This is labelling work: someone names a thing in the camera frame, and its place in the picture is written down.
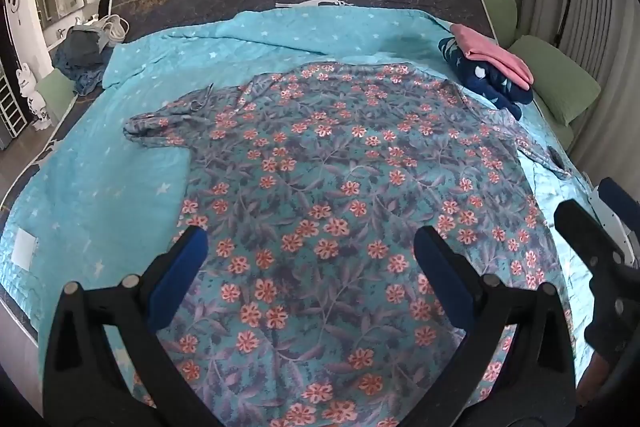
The teal floral garment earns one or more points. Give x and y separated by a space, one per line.
320 167

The person's right forearm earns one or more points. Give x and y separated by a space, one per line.
591 377

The dark blue clothes pile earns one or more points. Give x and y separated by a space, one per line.
82 54

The folded navy patterned garment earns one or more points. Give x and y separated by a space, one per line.
482 79

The pale green seat pad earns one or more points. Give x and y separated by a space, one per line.
557 132

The small green cushion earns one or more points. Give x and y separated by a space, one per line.
497 12

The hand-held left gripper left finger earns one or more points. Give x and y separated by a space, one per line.
182 267

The grey curtain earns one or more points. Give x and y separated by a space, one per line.
605 32

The green ribbed cushion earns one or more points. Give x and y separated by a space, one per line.
52 89

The teal star-print quilt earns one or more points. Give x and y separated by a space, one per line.
100 187

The folded pink garment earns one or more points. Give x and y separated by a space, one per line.
492 49

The large green cushion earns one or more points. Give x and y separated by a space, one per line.
555 77

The white ladder rack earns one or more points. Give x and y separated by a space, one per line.
12 107

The white cat figurine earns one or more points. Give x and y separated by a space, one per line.
32 92

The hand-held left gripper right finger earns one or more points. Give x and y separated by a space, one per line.
440 272

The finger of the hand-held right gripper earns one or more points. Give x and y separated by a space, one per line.
582 232
622 196

